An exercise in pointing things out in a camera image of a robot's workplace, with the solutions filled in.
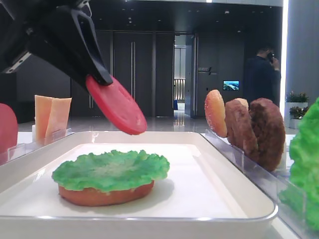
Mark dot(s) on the white metal tray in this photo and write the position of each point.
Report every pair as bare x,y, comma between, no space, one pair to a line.
204,195

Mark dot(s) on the long clear divider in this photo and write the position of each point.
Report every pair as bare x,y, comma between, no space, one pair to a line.
287,225
13,147

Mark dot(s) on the brown meat patty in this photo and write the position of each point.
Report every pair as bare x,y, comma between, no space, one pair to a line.
268,127
239,129

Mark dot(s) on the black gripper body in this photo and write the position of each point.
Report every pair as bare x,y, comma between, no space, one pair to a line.
48,29

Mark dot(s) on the placed red tomato slice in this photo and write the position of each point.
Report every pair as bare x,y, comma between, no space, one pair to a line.
118,106

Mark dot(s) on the outer orange cheese slice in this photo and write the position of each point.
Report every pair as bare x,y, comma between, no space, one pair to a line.
42,112

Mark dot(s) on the left long clear divider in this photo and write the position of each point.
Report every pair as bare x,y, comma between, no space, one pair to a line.
13,147

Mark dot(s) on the inner orange cheese slice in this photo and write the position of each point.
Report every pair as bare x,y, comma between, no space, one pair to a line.
58,119

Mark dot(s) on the remaining red tomato slice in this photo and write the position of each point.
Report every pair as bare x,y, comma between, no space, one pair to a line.
8,128

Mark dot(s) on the outer brown meat patty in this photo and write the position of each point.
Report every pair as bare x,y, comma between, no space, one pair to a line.
268,127

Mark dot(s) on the person in dark clothes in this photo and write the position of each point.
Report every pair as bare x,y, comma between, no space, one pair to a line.
263,76

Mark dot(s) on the right long clear divider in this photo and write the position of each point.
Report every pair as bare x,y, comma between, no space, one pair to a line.
287,225

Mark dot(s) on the small wall screen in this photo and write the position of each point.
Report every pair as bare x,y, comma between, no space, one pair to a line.
230,85

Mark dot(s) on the standing green lettuce leaf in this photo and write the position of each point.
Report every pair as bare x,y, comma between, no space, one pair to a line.
306,161

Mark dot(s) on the inner brown meat patty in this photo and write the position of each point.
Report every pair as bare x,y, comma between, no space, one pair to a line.
239,129

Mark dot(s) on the potted plants in planter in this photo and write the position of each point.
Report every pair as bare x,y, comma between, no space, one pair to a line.
296,106

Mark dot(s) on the orange cheese slice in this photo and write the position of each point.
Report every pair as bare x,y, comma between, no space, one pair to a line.
58,119
42,112

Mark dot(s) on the inner top bun half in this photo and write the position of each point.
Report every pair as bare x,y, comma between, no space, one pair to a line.
214,108

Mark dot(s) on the flat green lettuce leaf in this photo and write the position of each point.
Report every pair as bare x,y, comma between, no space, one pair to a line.
111,171

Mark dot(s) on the bun base under lettuce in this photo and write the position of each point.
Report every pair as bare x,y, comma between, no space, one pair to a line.
91,197

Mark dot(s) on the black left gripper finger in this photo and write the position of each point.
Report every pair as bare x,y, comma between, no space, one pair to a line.
90,55

